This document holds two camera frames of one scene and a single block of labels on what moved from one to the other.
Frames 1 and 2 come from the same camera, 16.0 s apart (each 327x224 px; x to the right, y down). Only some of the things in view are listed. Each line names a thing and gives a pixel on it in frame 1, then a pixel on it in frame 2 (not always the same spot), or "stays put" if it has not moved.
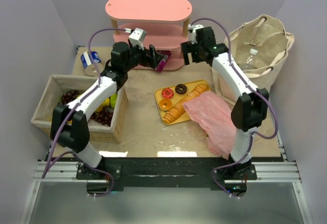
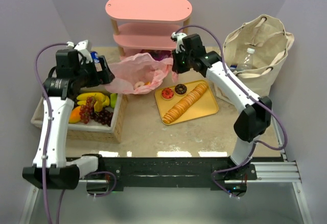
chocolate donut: [181, 89] stays put
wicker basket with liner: [57, 85] stays put
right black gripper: [190, 49] -> [177, 62]
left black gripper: [147, 58] -> [103, 69]
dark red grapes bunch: [103, 116] stays put
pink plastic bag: [214, 113] -> [139, 73]
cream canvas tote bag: [258, 51] stays put
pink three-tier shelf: [164, 17] stays put
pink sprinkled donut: [167, 93] stays put
